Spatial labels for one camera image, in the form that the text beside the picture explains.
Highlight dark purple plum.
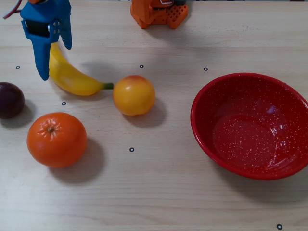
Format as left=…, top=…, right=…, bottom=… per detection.
left=0, top=81, right=26, bottom=119

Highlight orange robot base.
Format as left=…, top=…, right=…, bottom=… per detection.
left=130, top=0, right=189, bottom=30

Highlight red white black servo cable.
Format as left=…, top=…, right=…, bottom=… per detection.
left=2, top=0, right=23, bottom=20

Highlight yellow orange peach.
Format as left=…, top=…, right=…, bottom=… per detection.
left=112, top=75, right=156, bottom=116

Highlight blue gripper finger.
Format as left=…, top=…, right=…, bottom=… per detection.
left=47, top=19, right=73, bottom=51
left=31, top=37, right=51, bottom=81

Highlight yellow plastic banana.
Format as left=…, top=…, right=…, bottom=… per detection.
left=49, top=42, right=114, bottom=96

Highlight red speckled enamel bowl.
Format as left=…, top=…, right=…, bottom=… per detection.
left=190, top=72, right=308, bottom=181

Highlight orange fruit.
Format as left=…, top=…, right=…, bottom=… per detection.
left=26, top=112, right=88, bottom=168

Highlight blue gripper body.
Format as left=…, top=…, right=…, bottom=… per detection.
left=20, top=0, right=72, bottom=40

